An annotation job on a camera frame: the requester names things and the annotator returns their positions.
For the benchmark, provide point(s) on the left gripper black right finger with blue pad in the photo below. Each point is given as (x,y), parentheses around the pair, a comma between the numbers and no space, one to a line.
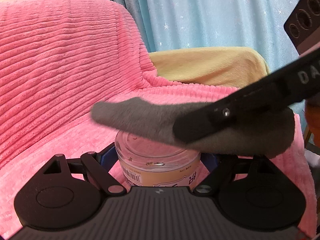
(223,169)

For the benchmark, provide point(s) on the pink ribbed blanket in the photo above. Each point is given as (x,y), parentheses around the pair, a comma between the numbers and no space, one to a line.
(59,57)

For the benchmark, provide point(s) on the yellow cushion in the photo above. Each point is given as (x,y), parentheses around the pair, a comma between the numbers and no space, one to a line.
(216,66)

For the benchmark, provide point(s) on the light blue star curtain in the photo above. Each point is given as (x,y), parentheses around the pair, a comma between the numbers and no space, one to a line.
(181,24)

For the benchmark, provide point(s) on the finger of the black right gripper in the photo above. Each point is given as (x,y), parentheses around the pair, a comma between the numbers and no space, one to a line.
(206,120)

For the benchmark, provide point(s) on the person's hand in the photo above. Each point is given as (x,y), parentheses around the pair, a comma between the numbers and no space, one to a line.
(312,115)

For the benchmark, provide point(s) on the clear plastic jar white lid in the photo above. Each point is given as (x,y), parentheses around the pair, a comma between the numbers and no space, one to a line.
(150,163)

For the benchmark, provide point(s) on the black camera box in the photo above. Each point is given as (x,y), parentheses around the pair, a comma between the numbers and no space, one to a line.
(302,25)

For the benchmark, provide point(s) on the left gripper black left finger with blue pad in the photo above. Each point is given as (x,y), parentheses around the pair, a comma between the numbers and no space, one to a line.
(84,176)

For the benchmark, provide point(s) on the grey microfibre cloth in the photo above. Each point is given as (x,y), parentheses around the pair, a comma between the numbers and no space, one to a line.
(269,135)

